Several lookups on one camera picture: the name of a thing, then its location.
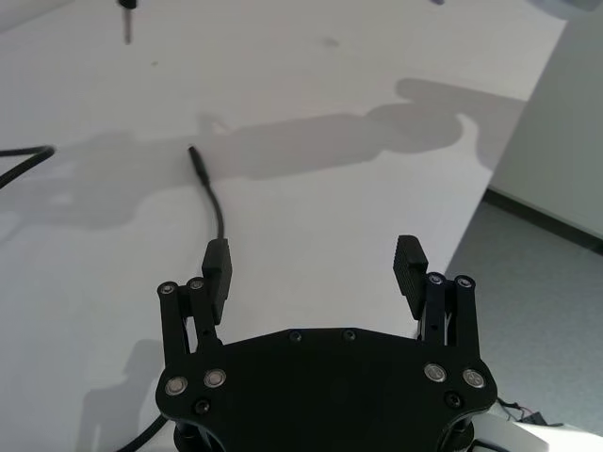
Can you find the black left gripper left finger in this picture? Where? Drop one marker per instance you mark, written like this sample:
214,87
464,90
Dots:
212,301

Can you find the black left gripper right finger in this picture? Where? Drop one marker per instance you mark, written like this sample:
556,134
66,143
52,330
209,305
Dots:
412,278

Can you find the white table cloth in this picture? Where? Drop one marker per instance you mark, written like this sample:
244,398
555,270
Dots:
301,188

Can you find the black probe with metal tip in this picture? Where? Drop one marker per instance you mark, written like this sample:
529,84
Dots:
127,23

